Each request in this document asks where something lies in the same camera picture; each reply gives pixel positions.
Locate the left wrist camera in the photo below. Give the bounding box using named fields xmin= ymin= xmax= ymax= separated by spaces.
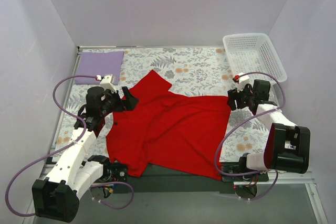
xmin=95 ymin=74 xmax=116 ymax=93

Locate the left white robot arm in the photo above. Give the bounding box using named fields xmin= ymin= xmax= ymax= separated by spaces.
xmin=32 ymin=86 xmax=139 ymax=223

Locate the floral patterned table mat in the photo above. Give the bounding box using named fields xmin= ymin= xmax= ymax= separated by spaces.
xmin=51 ymin=47 xmax=269 ymax=162

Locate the folded purple t shirt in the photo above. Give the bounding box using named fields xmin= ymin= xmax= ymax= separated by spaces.
xmin=76 ymin=51 xmax=124 ymax=85

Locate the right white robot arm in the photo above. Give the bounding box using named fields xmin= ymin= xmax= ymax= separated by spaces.
xmin=227 ymin=76 xmax=310 ymax=174

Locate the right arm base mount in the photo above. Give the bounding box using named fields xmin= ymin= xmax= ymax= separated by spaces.
xmin=222 ymin=173 xmax=269 ymax=198

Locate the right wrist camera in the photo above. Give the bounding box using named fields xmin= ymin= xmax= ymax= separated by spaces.
xmin=233 ymin=73 xmax=250 ymax=92

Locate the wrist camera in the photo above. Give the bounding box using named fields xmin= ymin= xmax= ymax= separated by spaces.
xmin=95 ymin=74 xmax=116 ymax=93
xmin=233 ymin=73 xmax=250 ymax=92

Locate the aluminium frame rail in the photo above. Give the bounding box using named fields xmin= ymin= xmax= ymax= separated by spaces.
xmin=39 ymin=163 xmax=323 ymax=224

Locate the red t shirt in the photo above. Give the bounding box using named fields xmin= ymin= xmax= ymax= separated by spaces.
xmin=106 ymin=71 xmax=231 ymax=180

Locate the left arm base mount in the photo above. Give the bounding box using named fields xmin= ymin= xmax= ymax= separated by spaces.
xmin=88 ymin=155 xmax=128 ymax=183

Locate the white plastic basket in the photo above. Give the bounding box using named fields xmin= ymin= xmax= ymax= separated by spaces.
xmin=223 ymin=33 xmax=287 ymax=83

